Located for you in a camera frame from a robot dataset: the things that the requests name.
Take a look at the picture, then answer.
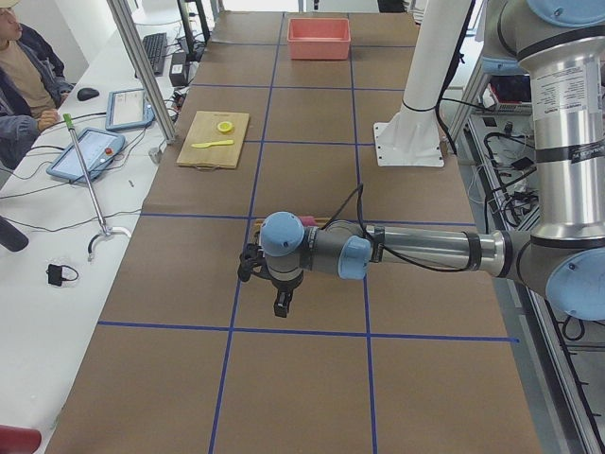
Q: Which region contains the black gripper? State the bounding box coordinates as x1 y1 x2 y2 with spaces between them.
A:
268 268 303 317

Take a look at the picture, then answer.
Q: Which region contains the pink cloth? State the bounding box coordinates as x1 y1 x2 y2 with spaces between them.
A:
299 216 317 226

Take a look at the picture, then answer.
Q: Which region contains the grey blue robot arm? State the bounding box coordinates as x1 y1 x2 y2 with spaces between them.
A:
259 1 604 321

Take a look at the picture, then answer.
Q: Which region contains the yellow plastic knife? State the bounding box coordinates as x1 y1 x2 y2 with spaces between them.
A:
191 139 234 148

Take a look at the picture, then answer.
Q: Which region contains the yellow lemon slice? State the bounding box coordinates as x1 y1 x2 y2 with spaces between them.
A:
216 121 233 133

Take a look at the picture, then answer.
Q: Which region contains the bamboo cutting board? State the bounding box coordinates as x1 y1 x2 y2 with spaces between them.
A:
177 111 251 169

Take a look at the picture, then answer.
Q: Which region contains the metal reacher grabber stick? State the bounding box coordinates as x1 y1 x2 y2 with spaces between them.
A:
62 113 132 262

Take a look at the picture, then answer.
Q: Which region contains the teach pendant tablet near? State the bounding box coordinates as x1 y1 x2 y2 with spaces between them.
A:
46 128 126 183

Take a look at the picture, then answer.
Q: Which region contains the teach pendant tablet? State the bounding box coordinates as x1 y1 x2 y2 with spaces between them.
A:
105 88 155 131
46 128 126 183

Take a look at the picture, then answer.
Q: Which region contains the teach pendant tablet far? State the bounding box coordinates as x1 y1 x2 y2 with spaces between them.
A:
105 88 155 131

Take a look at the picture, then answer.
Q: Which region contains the black power brick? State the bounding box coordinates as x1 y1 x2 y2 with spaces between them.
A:
169 52 190 87

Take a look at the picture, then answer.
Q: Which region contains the pink plastic bin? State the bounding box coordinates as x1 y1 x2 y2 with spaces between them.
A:
287 17 351 61

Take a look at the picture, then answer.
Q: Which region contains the black keyboard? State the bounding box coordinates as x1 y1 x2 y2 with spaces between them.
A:
142 33 167 76

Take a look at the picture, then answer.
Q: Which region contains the black computer mouse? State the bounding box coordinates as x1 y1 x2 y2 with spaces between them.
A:
77 87 99 101

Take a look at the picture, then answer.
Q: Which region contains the red cylindrical object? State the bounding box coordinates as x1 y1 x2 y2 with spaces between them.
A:
0 425 42 454

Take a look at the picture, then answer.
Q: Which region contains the seated person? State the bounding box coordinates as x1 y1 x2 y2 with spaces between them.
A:
1 1 74 170

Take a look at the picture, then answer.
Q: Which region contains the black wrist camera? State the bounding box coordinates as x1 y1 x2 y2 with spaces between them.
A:
237 243 266 283

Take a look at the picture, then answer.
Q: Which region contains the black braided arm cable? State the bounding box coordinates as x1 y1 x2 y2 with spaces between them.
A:
325 183 476 273

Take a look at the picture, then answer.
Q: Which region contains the white camera pillar base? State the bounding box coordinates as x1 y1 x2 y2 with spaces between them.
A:
373 0 474 167

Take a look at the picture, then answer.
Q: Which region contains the small black adapter with cable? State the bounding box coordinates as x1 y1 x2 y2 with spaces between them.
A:
46 264 79 287

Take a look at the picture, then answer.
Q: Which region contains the aluminium frame post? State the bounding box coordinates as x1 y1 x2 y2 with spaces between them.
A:
107 0 176 145

